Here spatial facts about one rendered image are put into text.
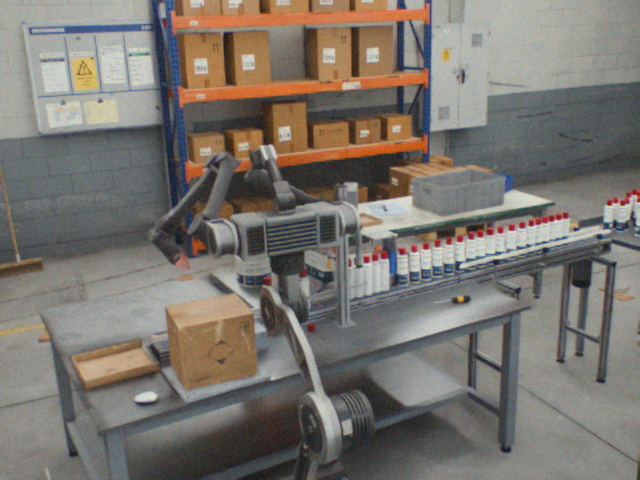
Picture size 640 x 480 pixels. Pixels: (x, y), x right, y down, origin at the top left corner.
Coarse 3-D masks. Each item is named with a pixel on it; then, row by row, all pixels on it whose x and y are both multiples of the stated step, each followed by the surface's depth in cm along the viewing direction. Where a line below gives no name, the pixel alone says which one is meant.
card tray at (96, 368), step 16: (96, 352) 311; (112, 352) 315; (128, 352) 316; (144, 352) 315; (80, 368) 303; (96, 368) 302; (112, 368) 302; (128, 368) 302; (144, 368) 296; (96, 384) 287
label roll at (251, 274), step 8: (240, 264) 374; (248, 264) 372; (256, 264) 372; (264, 264) 374; (240, 272) 376; (248, 272) 373; (256, 272) 373; (264, 272) 375; (240, 280) 378; (248, 280) 375; (256, 280) 374; (264, 280) 376
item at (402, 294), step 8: (408, 280) 377; (440, 280) 376; (448, 280) 378; (456, 280) 381; (408, 288) 366; (416, 288) 368; (424, 288) 371; (432, 288) 374; (440, 288) 376; (376, 296) 357; (384, 296) 359; (392, 296) 362; (400, 296) 364; (408, 296) 367; (352, 304) 350; (360, 304) 353; (368, 304) 355; (376, 304) 358; (312, 312) 340; (320, 312) 342; (328, 312) 345; (336, 312) 347; (312, 320) 341; (152, 352) 315; (160, 352) 306; (168, 352) 308; (160, 360) 307
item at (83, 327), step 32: (160, 288) 392; (192, 288) 390; (448, 288) 377; (480, 288) 376; (64, 320) 354; (96, 320) 352; (128, 320) 351; (160, 320) 350; (320, 320) 343; (352, 320) 341; (384, 320) 341; (416, 320) 339; (448, 320) 338; (480, 320) 338; (64, 352) 319; (256, 352) 313; (288, 352) 311; (320, 352) 310; (352, 352) 309; (128, 384) 289; (160, 384) 288; (256, 384) 285; (96, 416) 266; (128, 416) 265; (160, 416) 267
